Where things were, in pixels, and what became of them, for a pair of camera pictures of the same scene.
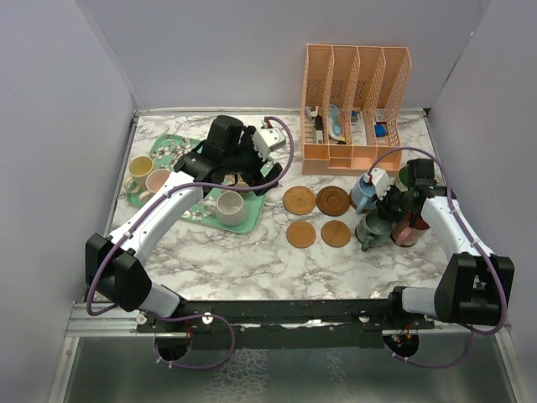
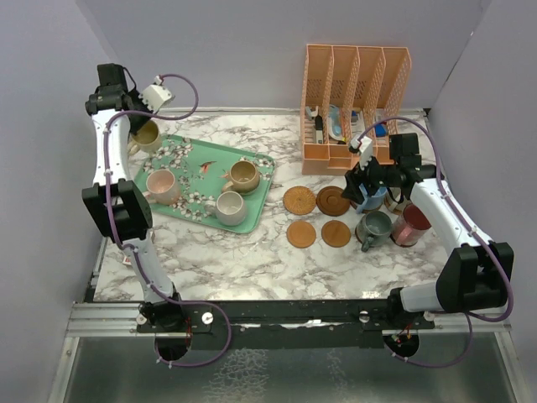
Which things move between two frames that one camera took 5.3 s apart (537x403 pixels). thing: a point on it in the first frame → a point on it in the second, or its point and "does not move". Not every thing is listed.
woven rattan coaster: (299, 200) does not move
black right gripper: (383, 206) → (355, 176)
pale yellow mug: (138, 168) → (148, 140)
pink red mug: (403, 234) does not move
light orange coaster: (336, 233) does not move
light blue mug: (362, 194) does not move
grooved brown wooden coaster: (332, 201) does not move
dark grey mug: (372, 231) does not move
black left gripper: (256, 178) → (135, 127)
